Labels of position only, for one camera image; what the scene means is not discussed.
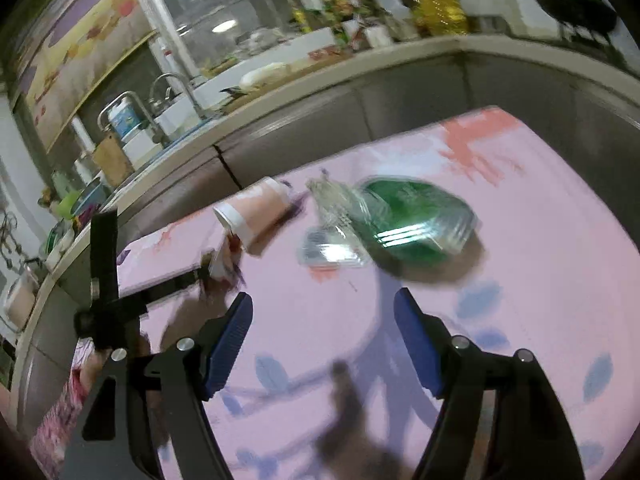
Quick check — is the green crushed can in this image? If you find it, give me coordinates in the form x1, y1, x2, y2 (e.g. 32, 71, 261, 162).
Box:
350, 178, 478, 263

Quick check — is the clear plastic bottle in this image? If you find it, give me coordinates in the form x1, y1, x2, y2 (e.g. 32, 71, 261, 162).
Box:
298, 170, 390, 269

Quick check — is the kitchen faucet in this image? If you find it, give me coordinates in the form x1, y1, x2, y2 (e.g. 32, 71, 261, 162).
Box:
149, 72, 209, 120

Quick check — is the left hand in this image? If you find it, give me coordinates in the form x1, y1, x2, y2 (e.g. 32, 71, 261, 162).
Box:
79, 333, 151, 392

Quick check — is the wooden cutting board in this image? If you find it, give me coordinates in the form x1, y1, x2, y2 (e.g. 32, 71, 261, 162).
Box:
92, 134, 134, 188

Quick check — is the pink paper cup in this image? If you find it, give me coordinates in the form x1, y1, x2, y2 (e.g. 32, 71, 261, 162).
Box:
214, 177, 293, 249

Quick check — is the blue white container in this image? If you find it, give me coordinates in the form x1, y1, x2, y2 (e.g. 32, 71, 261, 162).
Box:
107, 96, 141, 139

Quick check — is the pink floral table mat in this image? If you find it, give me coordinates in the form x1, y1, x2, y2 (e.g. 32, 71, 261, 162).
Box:
114, 105, 640, 480

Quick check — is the yellow cooking oil jug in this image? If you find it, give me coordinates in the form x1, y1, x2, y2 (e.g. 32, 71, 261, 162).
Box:
413, 0, 469, 36

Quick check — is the white plastic jug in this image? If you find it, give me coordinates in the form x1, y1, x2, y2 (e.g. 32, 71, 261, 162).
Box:
375, 0, 416, 41

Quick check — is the black wok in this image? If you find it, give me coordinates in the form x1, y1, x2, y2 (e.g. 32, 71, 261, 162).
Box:
536, 0, 618, 41

